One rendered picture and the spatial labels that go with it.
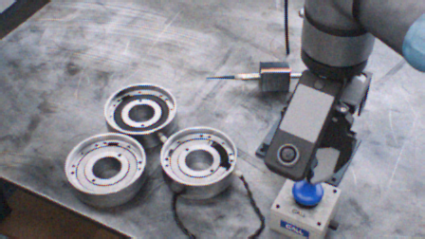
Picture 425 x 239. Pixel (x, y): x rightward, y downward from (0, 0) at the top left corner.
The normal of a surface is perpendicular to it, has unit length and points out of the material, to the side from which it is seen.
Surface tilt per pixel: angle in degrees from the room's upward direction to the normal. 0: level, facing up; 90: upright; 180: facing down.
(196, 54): 0
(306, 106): 31
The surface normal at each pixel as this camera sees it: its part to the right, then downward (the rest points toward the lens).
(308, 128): -0.16, -0.30
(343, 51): 0.00, 0.68
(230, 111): 0.03, -0.73
